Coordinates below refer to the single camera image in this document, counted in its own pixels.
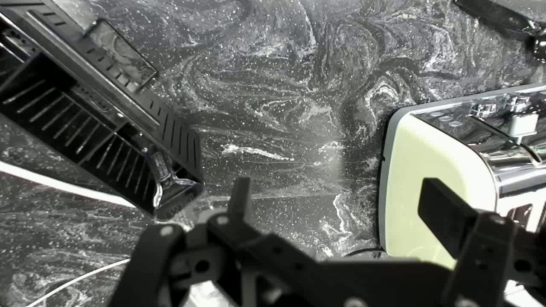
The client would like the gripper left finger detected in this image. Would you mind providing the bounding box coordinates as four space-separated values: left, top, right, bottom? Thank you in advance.
109 176 318 307

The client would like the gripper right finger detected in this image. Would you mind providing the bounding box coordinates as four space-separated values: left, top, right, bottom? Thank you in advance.
417 177 546 307

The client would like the grey toaster lever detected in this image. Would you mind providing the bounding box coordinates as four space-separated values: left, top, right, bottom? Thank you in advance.
508 113 539 145

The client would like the cream and chrome toaster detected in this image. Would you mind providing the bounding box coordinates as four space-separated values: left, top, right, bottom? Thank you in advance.
378 83 546 307

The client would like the black cable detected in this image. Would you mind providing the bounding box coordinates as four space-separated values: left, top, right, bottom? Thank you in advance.
343 248 387 260

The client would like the black vented appliance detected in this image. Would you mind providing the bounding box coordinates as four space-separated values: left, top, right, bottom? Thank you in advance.
0 0 206 222

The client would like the chrome toaster knob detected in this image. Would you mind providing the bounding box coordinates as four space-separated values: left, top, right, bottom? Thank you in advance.
470 102 498 119
505 96 530 112

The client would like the black bar with chrome end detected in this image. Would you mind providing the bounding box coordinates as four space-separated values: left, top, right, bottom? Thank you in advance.
453 0 546 64

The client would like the white cable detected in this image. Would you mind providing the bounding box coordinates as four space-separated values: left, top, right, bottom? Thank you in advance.
25 258 131 307

